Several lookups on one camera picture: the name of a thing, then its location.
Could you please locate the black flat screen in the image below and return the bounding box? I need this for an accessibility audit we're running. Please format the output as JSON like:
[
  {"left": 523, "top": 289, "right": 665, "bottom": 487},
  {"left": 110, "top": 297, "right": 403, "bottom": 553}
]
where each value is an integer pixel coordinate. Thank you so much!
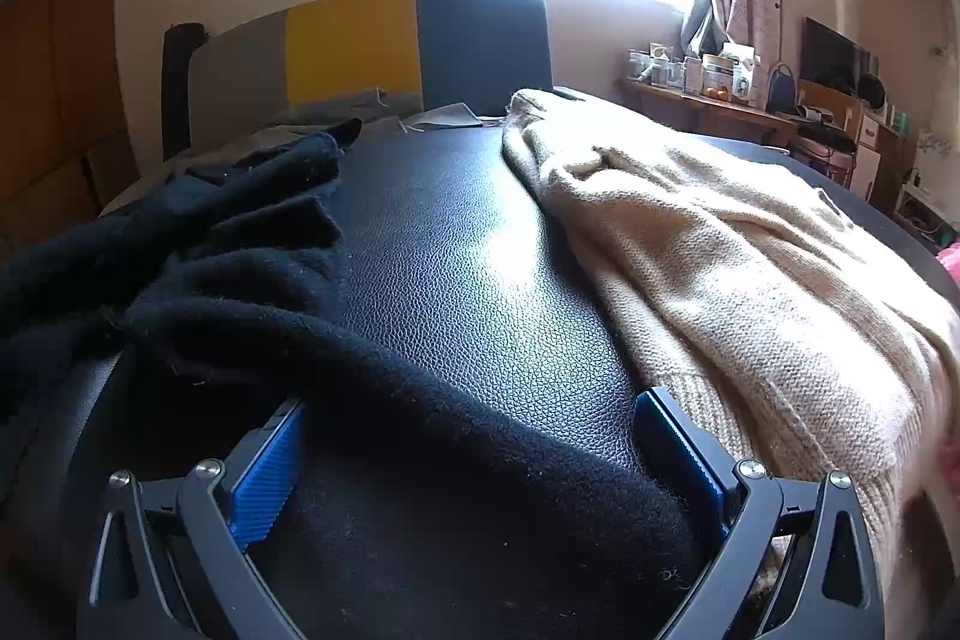
[{"left": 799, "top": 17, "right": 878, "bottom": 94}]

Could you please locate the light grey cloth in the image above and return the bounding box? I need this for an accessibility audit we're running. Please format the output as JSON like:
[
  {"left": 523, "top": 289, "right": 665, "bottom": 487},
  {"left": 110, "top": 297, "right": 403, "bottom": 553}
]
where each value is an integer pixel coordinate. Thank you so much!
[{"left": 172, "top": 100, "right": 511, "bottom": 161}]

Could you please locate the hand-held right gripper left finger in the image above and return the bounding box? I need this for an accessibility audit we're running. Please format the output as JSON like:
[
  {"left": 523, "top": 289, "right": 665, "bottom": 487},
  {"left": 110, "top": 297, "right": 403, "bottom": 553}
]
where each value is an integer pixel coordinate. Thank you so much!
[{"left": 86, "top": 394, "right": 308, "bottom": 640}]

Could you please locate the blue bag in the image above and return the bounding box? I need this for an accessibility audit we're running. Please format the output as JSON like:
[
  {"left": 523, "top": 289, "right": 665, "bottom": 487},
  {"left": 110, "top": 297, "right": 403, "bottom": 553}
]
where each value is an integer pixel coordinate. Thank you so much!
[{"left": 765, "top": 62, "right": 797, "bottom": 116}]

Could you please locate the cluster of desk containers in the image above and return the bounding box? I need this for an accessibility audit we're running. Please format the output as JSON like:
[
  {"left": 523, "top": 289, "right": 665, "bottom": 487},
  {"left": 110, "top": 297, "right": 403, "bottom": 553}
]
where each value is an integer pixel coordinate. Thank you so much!
[{"left": 626, "top": 40, "right": 762, "bottom": 105}]

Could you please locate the white small cabinet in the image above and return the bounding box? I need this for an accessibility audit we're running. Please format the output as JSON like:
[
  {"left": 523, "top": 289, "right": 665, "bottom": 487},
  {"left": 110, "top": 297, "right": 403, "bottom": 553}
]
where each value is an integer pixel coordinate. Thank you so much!
[{"left": 851, "top": 111, "right": 887, "bottom": 199}]

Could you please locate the wooden side desk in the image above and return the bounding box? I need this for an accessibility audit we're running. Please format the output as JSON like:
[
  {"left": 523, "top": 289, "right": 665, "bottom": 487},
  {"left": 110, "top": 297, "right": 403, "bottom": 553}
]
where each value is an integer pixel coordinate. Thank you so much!
[{"left": 619, "top": 77, "right": 800, "bottom": 150}]

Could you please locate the beige knit sweater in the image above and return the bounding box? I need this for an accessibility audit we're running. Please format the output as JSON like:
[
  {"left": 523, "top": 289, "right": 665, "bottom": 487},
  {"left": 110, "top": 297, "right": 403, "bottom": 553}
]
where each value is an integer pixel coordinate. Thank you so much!
[{"left": 501, "top": 89, "right": 960, "bottom": 596}]

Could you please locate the black knit sweater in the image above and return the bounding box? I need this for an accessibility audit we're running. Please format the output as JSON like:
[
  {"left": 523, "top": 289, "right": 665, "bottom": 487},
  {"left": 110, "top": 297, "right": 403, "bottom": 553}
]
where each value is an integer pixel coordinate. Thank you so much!
[{"left": 0, "top": 119, "right": 706, "bottom": 640}]

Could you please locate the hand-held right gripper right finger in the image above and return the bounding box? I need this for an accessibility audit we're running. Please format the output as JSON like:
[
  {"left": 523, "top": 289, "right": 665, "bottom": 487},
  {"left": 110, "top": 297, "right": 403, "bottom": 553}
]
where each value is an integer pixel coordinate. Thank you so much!
[{"left": 632, "top": 385, "right": 886, "bottom": 640}]

